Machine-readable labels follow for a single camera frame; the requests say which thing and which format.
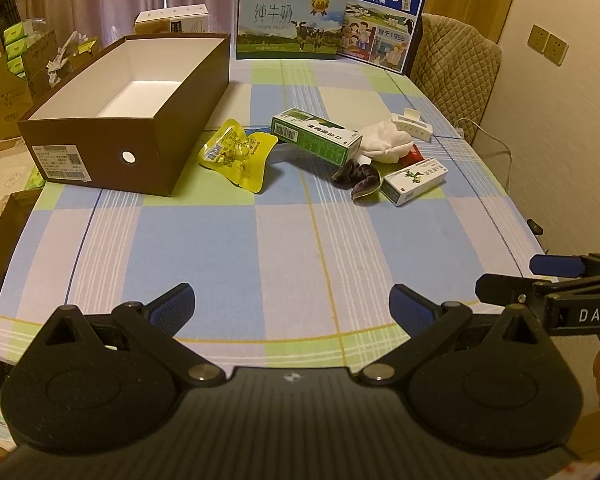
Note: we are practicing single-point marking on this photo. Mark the white hair claw clip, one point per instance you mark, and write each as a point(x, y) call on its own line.
point(412, 125)

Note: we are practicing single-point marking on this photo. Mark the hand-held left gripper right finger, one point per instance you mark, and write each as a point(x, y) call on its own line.
point(410, 307)

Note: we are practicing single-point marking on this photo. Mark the chair with quilted cover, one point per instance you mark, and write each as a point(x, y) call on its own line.
point(455, 70)

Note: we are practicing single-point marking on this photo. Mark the milk carton with cow print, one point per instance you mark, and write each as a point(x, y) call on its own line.
point(290, 20)

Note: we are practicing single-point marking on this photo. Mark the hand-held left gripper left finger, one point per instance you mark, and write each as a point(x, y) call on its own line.
point(172, 302)

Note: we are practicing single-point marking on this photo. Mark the yellow snack packet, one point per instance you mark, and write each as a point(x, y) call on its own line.
point(235, 152)

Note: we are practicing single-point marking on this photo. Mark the green tissue pack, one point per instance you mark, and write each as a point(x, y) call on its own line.
point(16, 49)
point(15, 32)

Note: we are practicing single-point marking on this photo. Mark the white and brown carton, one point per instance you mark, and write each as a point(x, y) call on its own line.
point(175, 22)

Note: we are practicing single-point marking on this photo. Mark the blue milk carton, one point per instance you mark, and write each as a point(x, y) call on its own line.
point(380, 35)

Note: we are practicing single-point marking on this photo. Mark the checked tablecloth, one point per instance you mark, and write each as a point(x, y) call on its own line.
point(230, 260)

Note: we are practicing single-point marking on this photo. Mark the red snack packet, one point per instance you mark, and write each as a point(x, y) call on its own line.
point(412, 155)

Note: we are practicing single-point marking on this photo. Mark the crumpled white plastic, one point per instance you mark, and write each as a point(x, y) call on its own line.
point(65, 57)

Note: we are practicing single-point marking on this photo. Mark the small white medicine box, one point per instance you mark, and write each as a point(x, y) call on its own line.
point(410, 185)

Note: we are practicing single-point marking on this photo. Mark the brown shoe box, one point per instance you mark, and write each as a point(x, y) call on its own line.
point(105, 160)

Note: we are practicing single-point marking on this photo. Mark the plain cardboard box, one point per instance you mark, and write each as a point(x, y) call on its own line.
point(40, 60)

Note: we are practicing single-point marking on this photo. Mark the wall socket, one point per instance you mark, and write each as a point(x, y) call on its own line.
point(556, 50)
point(537, 39)

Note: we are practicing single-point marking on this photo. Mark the white sock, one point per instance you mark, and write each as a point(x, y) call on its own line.
point(385, 140)

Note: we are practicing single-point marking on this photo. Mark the large green medicine box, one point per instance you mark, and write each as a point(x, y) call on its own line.
point(320, 142)

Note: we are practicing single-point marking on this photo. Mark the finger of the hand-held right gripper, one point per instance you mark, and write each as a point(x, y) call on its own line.
point(555, 265)
point(505, 287)

